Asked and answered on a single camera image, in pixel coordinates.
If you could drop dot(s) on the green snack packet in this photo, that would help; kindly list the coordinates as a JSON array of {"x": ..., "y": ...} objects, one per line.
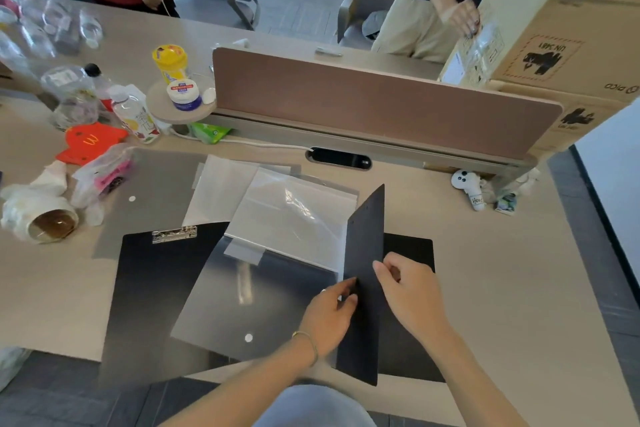
[{"x": 209, "y": 132}]

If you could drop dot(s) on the yellow lidded canister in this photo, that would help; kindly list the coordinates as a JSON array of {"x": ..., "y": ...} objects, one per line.
[{"x": 170, "y": 62}]

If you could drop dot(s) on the red paper food box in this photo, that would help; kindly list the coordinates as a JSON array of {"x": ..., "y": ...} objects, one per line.
[{"x": 92, "y": 142}]

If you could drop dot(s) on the person's right forearm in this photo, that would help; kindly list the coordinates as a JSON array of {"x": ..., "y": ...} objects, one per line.
[{"x": 475, "y": 381}]

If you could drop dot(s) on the person's right thumb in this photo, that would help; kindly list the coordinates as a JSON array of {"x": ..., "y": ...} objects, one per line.
[{"x": 383, "y": 277}]

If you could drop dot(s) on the large cardboard box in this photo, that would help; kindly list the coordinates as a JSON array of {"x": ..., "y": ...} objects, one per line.
[{"x": 560, "y": 37}]

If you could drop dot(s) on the round beige desk shelf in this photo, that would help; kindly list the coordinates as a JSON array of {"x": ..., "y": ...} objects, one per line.
[{"x": 165, "y": 112}]

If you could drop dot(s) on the clear bottle with black cap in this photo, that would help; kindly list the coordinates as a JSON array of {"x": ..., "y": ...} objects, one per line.
[{"x": 75, "y": 97}]

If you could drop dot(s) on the person's right hand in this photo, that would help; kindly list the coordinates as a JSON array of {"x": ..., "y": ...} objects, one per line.
[{"x": 415, "y": 299}]

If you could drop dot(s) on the crumpled white tissue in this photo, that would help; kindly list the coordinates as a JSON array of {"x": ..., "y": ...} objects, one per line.
[{"x": 50, "y": 179}]

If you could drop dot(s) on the white handheld controller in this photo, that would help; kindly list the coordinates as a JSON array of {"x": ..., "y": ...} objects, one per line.
[{"x": 470, "y": 187}]

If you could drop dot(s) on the small printed packet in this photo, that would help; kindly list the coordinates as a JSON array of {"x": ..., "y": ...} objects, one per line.
[{"x": 506, "y": 204}]

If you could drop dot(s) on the white and blue jar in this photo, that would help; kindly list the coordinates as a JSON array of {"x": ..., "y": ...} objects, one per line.
[{"x": 184, "y": 94}]

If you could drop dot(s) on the silver metal clipboard clip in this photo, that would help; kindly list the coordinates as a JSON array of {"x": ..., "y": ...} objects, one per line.
[{"x": 174, "y": 234}]

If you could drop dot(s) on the silver marker pen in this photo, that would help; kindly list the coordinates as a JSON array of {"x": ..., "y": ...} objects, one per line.
[{"x": 328, "y": 52}]

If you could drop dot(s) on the white translucent plastic sleeve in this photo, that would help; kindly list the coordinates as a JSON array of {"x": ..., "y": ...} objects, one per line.
[{"x": 215, "y": 192}]

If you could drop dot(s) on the group of clear plastic bottles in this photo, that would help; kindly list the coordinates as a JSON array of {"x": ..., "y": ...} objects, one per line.
[{"x": 45, "y": 27}]

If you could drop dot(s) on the plastic bag with pink item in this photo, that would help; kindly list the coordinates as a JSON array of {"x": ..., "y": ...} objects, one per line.
[{"x": 102, "y": 177}]

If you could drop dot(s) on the black plastic folder flap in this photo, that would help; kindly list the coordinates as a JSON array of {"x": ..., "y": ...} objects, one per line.
[{"x": 365, "y": 237}]

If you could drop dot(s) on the clear zip plastic bag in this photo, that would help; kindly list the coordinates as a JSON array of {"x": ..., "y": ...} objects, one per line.
[{"x": 290, "y": 217}]

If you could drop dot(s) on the person's left forearm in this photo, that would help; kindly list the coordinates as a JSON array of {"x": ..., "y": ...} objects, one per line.
[{"x": 250, "y": 386}]

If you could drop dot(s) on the drink bottle with white cap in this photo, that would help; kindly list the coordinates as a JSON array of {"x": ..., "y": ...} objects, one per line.
[{"x": 135, "y": 117}]

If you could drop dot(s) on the black flat folder board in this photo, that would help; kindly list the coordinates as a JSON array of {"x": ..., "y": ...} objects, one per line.
[{"x": 405, "y": 356}]

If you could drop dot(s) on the grey translucent sheet with dot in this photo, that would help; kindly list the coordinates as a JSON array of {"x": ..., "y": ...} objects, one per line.
[
  {"x": 260, "y": 301},
  {"x": 150, "y": 192}
]

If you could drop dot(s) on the brown desk divider panel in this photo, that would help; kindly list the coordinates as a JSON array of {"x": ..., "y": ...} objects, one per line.
[{"x": 380, "y": 102}]

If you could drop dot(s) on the person's left hand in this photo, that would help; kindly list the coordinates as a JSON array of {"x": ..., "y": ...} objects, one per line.
[{"x": 325, "y": 321}]

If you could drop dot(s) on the person's grey trousers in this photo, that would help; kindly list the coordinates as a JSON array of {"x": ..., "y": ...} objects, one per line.
[{"x": 315, "y": 409}]

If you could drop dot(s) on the black clipboard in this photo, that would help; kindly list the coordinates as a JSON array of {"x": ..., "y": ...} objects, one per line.
[{"x": 145, "y": 301}]

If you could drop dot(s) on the grey office chair with cap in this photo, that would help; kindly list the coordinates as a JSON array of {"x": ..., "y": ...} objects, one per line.
[{"x": 360, "y": 2}]

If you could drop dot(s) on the person's left thumb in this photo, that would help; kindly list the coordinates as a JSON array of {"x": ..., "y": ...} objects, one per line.
[{"x": 351, "y": 303}]

